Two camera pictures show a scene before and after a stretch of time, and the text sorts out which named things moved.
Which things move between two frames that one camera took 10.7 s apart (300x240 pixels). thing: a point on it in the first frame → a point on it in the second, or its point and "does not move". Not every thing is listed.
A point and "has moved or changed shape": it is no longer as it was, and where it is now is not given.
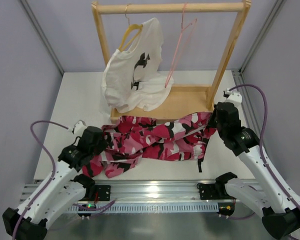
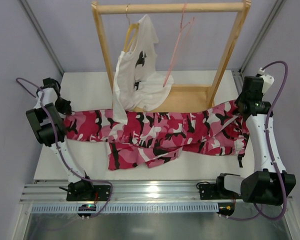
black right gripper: (217, 120) → (241, 105)
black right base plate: (207, 191) does not move
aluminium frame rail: (139, 190) does not move
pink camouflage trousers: (130, 137) has moved or changed shape
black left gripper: (100, 141) → (64, 106)
